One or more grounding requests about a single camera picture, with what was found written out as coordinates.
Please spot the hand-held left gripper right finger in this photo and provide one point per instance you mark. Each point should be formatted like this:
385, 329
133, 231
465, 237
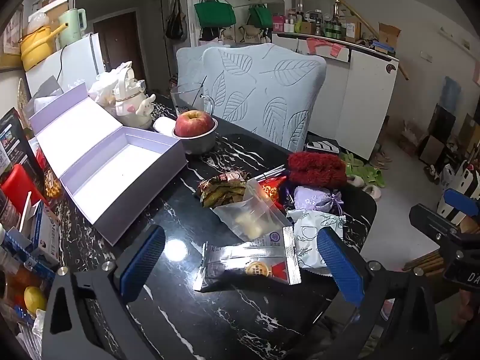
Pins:
339, 270

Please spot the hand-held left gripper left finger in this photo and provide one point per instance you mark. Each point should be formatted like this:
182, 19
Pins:
144, 262

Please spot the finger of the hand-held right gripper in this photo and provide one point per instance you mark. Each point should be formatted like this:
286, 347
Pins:
431, 219
460, 199

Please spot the white printed bread packet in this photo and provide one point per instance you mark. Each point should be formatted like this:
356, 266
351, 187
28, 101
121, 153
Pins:
309, 238

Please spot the purple sachet pouch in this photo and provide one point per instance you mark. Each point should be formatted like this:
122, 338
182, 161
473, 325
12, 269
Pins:
313, 198

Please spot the silver snack packet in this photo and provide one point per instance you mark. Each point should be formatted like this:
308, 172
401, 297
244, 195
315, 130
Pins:
240, 266

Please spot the lavender gift box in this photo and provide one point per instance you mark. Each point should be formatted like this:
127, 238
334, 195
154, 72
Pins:
112, 165

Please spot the red fuzzy cloth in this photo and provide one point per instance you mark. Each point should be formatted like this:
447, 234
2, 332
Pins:
317, 168

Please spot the red candy packet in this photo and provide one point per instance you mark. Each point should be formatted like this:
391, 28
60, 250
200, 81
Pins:
272, 191

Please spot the clear zip bag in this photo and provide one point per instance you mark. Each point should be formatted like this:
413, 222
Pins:
249, 213

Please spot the green slippers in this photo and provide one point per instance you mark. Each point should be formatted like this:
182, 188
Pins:
365, 172

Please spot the blue white carton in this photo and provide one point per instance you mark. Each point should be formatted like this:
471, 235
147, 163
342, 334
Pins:
43, 232

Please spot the yellow lemon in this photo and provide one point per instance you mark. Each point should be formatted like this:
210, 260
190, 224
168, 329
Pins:
35, 300

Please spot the gold snack pack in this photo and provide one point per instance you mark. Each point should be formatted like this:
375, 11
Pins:
52, 185

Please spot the black striped box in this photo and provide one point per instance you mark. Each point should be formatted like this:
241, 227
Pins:
322, 146

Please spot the grey bowl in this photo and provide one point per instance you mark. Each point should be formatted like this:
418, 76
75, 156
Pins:
198, 145

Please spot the white roll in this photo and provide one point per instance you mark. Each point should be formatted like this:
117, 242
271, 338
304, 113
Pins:
164, 125

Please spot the red plastic container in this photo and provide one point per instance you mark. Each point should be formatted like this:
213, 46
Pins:
20, 191

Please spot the white cabinet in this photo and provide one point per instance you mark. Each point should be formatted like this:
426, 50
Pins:
360, 93

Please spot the red apple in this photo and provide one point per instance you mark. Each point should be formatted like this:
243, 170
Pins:
193, 123

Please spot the cream cartoon water bottle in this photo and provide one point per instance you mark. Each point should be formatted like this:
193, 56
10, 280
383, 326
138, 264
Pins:
131, 107

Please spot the glass mug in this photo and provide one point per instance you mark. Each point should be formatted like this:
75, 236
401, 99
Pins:
185, 97

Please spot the black printed box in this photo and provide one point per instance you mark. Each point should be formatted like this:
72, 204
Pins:
11, 146

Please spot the open cardboard box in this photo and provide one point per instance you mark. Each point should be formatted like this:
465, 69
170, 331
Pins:
388, 35

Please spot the crumpled clear plastic bag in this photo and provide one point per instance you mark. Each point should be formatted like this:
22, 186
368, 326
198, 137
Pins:
105, 86

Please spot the metal stirring rod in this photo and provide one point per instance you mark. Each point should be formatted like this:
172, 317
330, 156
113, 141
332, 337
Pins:
202, 83

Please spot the leaf pattern covered chair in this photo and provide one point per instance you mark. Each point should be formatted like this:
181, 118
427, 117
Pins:
270, 93
187, 63

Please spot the pink cloth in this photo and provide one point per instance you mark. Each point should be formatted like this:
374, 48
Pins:
337, 50
318, 45

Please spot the grey bag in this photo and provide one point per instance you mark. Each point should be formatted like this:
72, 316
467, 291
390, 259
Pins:
48, 90

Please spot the wooden stair handrail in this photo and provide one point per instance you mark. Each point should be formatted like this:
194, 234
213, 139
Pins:
360, 18

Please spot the woven fan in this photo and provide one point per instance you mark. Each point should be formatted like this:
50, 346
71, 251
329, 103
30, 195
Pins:
22, 93

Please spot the white refrigerator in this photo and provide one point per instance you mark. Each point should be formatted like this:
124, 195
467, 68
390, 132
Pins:
78, 63

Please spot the brown door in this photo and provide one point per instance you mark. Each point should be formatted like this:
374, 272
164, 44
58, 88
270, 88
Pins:
120, 41

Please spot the row of bottles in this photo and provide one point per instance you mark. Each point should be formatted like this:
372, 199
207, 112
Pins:
318, 24

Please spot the yellow pot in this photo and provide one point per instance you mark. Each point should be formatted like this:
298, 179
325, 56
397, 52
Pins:
35, 48

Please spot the hanging black bag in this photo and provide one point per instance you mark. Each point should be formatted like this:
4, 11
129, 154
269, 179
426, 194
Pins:
175, 22

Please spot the pale green electric kettle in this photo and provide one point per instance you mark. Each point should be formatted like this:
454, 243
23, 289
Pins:
73, 26

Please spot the large green tote bag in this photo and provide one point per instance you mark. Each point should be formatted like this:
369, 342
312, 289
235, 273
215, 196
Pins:
213, 13

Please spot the plastic bag in pot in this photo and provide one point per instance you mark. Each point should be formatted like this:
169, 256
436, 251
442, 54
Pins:
37, 20

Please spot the cardboard boxes on refrigerator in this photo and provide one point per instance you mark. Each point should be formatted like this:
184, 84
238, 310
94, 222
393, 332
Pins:
52, 3

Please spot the gold picture frame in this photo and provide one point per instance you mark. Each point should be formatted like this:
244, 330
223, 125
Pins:
11, 33

